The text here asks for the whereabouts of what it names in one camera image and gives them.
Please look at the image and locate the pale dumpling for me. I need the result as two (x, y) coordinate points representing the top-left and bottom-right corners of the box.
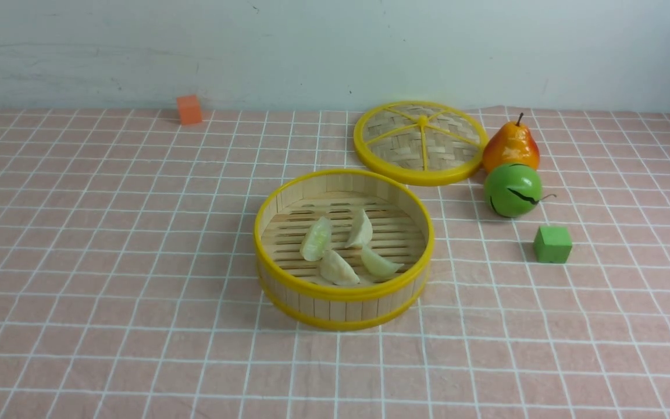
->
(319, 250), (361, 286)
(361, 246), (404, 280)
(345, 208), (373, 248)
(300, 216), (332, 262)

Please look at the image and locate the bamboo steamer tray yellow rim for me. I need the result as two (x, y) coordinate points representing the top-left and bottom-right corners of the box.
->
(254, 169), (435, 331)

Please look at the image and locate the woven steamer lid yellow rim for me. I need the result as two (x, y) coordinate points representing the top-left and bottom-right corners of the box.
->
(352, 101), (489, 186)

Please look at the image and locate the orange foam cube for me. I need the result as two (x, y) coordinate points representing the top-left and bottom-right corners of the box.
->
(176, 95), (203, 126)

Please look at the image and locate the green toy apple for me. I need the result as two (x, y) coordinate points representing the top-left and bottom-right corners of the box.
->
(483, 164), (557, 218)

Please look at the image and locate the orange yellow toy pear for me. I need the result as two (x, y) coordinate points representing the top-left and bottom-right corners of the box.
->
(482, 112), (540, 173)

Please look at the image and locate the green foam cube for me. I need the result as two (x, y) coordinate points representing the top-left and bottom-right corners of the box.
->
(533, 225), (573, 264)

